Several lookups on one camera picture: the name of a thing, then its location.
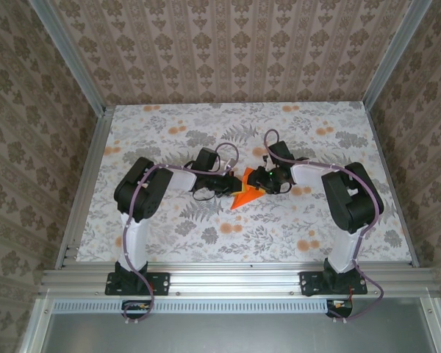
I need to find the orange paper sheet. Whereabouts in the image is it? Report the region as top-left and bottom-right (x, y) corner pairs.
(230, 167), (269, 211)

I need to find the floral patterned table cover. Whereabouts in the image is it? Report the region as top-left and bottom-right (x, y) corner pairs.
(75, 103), (415, 264)

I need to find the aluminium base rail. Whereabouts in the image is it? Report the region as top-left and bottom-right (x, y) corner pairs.
(38, 268), (440, 297)

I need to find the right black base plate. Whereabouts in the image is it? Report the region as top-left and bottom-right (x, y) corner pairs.
(300, 271), (368, 297)

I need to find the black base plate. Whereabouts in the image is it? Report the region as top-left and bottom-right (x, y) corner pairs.
(105, 271), (171, 296)
(300, 271), (368, 297)

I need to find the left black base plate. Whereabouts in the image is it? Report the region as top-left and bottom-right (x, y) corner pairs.
(105, 271), (171, 296)

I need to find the grey slotted cable duct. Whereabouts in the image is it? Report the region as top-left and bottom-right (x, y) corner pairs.
(53, 298), (334, 314)

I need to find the left aluminium side rail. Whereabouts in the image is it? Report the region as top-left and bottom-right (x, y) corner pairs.
(54, 106), (115, 270)

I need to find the black connector with wires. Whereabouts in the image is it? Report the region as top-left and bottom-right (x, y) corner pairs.
(121, 299), (157, 320)
(325, 298), (354, 319)

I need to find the right aluminium corner post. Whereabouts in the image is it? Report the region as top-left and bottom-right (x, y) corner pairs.
(362, 0), (433, 110)

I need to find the aluminium corner post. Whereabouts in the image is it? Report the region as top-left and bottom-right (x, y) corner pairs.
(362, 0), (433, 110)
(28, 0), (113, 115)

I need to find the left aluminium corner post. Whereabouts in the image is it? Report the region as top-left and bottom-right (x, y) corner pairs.
(28, 0), (113, 115)

